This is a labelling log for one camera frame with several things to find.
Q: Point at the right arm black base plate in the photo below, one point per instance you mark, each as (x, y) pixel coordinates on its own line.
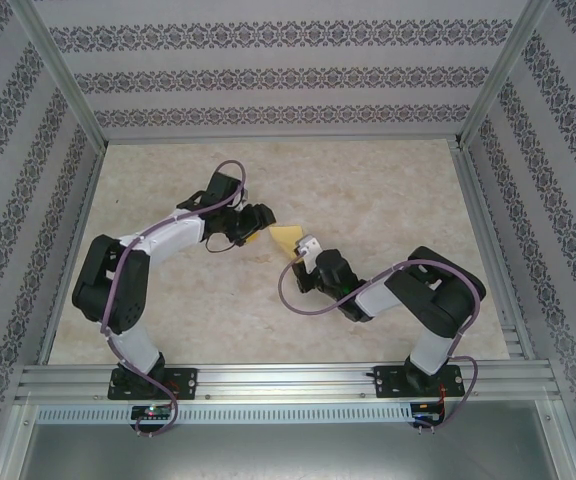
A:
(388, 382)

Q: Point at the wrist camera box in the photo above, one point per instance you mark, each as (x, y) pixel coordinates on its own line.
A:
(309, 246)
(244, 196)

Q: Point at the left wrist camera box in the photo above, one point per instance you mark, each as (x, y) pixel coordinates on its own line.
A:
(244, 196)

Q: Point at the aluminium table edge rail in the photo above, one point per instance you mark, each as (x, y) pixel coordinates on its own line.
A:
(495, 260)

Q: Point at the grey sheet metal tray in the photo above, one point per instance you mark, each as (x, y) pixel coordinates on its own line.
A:
(278, 452)

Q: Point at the aluminium mounting rail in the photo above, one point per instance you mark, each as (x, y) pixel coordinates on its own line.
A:
(283, 380)

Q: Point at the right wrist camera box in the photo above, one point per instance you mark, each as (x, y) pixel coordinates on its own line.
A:
(309, 246)

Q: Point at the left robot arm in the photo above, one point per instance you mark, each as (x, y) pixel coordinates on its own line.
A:
(138, 347)

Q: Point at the yellow cloth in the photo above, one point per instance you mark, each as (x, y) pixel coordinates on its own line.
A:
(285, 237)

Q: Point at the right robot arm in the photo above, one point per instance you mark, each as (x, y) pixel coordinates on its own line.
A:
(430, 350)

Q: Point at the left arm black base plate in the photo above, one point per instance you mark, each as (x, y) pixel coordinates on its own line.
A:
(185, 382)

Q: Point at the aluminium frame post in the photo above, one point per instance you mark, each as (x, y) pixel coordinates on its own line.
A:
(63, 75)
(505, 75)

